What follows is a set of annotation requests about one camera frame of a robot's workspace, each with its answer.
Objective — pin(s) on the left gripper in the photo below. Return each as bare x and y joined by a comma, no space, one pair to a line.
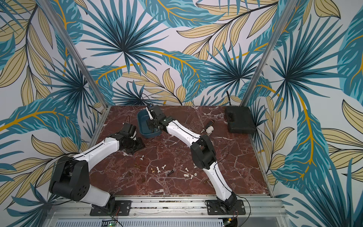
141,145

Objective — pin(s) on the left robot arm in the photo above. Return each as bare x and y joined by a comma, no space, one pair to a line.
70,178

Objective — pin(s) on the black chess piece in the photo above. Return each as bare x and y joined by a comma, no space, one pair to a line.
170,172

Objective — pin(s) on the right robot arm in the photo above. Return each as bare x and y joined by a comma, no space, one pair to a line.
202,151

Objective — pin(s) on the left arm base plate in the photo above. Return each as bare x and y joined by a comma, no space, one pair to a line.
113,208

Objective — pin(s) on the aluminium frame rail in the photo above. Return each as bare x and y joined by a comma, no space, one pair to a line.
173,211

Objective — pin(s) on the teal plastic storage box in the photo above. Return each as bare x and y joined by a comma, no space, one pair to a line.
144,130

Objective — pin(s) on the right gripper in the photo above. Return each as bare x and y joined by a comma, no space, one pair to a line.
154,114

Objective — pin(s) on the black and white bottle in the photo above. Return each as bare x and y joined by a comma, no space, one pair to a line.
208,129

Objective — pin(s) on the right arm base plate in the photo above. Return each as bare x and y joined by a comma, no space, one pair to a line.
214,208

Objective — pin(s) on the black plastic case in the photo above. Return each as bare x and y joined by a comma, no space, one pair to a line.
240,120

